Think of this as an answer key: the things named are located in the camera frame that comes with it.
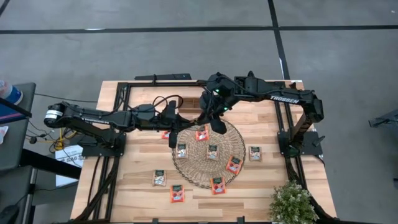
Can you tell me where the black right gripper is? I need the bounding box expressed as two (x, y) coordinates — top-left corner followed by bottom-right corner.
(201, 90), (233, 135)

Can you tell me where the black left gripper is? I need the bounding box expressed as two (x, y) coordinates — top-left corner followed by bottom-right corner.
(155, 101), (201, 149)

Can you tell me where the beige cinnamon tea packet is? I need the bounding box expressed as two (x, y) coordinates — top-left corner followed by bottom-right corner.
(175, 142), (188, 159)
(206, 144), (220, 161)
(248, 146), (262, 162)
(152, 169), (167, 187)

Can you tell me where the round woven straw placemat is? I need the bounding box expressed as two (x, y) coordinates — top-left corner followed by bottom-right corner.
(171, 116), (247, 189)

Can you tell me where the potted plant with white flowers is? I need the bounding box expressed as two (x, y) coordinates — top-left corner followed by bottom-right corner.
(269, 180), (320, 224)

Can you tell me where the white paper sheet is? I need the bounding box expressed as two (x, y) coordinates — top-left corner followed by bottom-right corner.
(55, 144), (85, 187)

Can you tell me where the black diagonal beam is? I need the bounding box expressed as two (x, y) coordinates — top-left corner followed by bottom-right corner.
(20, 149), (81, 180)

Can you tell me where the dark grey side table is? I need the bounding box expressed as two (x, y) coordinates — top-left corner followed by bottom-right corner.
(0, 82), (37, 170)

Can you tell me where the blue flat box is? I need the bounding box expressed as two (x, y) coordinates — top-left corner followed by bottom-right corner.
(0, 104), (32, 125)

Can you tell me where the black stand foot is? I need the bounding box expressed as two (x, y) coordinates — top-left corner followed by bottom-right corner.
(368, 108), (398, 128)

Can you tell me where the white wipes canister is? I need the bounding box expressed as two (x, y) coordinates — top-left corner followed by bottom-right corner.
(0, 79), (24, 106)

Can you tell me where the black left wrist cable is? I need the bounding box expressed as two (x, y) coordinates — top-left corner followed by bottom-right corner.
(151, 94), (185, 113)

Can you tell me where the black aluminium table frame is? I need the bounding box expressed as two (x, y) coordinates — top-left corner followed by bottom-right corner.
(74, 80), (340, 224)

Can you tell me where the black bracket bar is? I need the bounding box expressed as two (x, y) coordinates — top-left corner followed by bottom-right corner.
(134, 73), (193, 82)

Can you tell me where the black floor cable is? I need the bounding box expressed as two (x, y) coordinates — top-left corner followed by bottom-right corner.
(34, 92), (99, 103)

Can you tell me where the yellow cable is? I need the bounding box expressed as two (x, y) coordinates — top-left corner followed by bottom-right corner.
(51, 124), (77, 151)

